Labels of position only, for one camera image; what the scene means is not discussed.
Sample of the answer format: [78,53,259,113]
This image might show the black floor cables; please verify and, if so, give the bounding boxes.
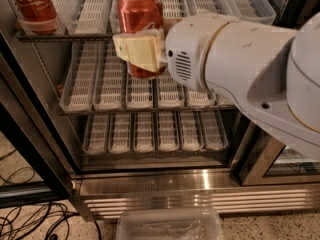
[0,148,102,240]

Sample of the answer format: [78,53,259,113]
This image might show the open fridge door left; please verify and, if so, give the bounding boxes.
[0,55,75,209]

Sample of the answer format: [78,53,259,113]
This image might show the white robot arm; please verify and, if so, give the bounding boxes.
[113,14,320,159]

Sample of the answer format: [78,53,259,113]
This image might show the clear plastic floor container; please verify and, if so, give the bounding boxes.
[116,208,225,240]

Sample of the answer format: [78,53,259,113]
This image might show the red coca-cola can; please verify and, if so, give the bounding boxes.
[117,0,165,79]
[15,0,59,34]

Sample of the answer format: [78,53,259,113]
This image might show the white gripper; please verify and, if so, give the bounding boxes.
[111,13,238,92]

